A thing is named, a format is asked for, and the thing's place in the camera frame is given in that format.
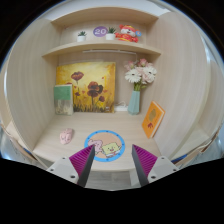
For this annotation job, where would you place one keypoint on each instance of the red lucky doll figurine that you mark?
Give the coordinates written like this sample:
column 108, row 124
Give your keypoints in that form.
column 128, row 33

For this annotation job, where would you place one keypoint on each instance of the pink computer mouse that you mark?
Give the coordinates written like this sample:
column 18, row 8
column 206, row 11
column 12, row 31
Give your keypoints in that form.
column 66, row 136

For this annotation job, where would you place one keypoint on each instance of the poppy flower painting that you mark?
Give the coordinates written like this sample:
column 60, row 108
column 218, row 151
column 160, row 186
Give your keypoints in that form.
column 93, row 85

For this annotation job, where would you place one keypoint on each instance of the white power adapter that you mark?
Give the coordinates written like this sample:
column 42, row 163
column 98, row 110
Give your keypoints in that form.
column 121, row 107

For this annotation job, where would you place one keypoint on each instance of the teal vase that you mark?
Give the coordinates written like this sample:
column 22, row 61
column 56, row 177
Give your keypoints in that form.
column 134, row 103

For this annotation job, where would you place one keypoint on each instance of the wooden desk hutch shelf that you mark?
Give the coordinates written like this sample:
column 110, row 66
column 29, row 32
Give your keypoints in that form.
column 169, row 41

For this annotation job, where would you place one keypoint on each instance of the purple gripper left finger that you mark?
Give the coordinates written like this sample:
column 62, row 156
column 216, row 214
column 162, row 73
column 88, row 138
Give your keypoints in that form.
column 75, row 168

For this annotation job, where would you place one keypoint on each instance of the right small potted plant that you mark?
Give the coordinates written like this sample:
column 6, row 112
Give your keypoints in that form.
column 111, row 33

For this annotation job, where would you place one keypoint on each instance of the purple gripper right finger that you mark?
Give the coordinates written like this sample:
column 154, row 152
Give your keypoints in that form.
column 149, row 167

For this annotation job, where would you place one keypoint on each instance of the small potted plant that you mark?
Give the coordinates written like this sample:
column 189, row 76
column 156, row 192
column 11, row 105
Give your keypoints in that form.
column 81, row 36
column 111, row 33

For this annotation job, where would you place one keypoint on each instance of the orange book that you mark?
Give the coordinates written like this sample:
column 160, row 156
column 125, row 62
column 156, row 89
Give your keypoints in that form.
column 153, row 119

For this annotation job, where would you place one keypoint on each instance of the pink and white flower bouquet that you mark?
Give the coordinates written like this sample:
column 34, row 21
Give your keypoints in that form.
column 140, row 73

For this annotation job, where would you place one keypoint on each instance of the purple round number sign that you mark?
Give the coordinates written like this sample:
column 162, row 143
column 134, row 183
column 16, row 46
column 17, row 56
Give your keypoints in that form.
column 100, row 31

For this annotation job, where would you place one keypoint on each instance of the round cartoon mouse pad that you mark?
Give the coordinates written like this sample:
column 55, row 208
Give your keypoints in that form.
column 109, row 145

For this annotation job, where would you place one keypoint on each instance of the green book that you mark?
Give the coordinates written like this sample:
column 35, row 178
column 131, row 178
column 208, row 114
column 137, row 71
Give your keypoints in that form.
column 63, row 99

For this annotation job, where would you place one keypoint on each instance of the left small potted plant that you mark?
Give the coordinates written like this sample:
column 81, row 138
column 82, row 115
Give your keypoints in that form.
column 81, row 36

